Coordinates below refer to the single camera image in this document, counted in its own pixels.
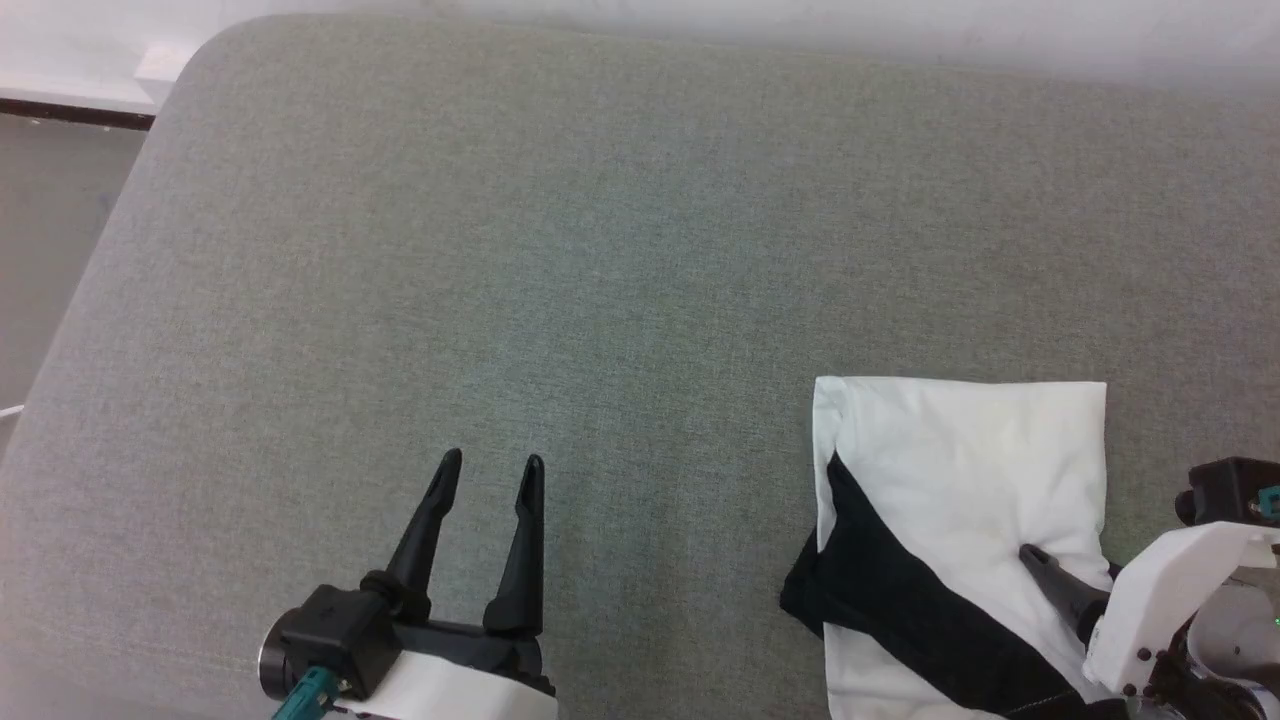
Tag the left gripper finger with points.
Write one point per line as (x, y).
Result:
(425, 540)
(522, 570)

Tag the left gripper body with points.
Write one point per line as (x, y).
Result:
(460, 680)

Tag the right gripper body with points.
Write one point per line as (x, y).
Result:
(1165, 590)

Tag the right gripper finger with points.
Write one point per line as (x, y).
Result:
(1075, 595)

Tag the white shirt with black sleeves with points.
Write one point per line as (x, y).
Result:
(960, 460)

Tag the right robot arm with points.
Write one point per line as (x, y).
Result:
(1240, 635)

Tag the dark brown baseboard strip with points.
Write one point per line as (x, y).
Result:
(70, 112)

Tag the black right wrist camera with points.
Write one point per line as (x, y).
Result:
(1225, 490)

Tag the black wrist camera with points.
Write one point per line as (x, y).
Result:
(330, 630)
(1225, 490)

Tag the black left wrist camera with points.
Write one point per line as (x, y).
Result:
(330, 630)

